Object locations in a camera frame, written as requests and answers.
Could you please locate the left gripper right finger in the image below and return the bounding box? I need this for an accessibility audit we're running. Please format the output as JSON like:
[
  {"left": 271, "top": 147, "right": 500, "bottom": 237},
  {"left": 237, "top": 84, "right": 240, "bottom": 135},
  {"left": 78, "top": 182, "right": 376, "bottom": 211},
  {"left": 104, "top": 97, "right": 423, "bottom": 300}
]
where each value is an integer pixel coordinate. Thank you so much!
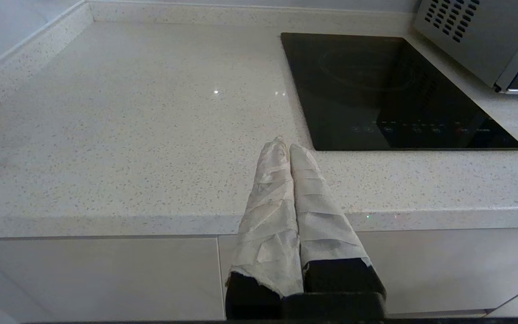
[{"left": 290, "top": 144, "right": 388, "bottom": 295}]

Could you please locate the silver microwave oven body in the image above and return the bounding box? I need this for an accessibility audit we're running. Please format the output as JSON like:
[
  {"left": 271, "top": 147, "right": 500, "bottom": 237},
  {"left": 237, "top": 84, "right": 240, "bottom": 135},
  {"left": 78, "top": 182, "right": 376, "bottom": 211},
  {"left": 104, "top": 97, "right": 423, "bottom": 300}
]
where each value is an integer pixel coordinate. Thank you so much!
[{"left": 414, "top": 0, "right": 518, "bottom": 88}]

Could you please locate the black induction cooktop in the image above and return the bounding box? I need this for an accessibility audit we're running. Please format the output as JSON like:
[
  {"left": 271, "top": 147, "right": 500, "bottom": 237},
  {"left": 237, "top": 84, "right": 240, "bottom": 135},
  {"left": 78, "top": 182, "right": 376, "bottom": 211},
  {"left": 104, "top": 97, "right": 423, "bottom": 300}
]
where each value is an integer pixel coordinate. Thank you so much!
[{"left": 281, "top": 32, "right": 518, "bottom": 151}]

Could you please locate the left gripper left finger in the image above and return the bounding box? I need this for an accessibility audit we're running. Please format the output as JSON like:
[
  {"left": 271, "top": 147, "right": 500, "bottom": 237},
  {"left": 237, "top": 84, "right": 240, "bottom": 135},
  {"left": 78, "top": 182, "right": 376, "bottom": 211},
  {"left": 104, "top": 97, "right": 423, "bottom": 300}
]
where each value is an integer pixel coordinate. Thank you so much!
[{"left": 226, "top": 136, "right": 304, "bottom": 320}]

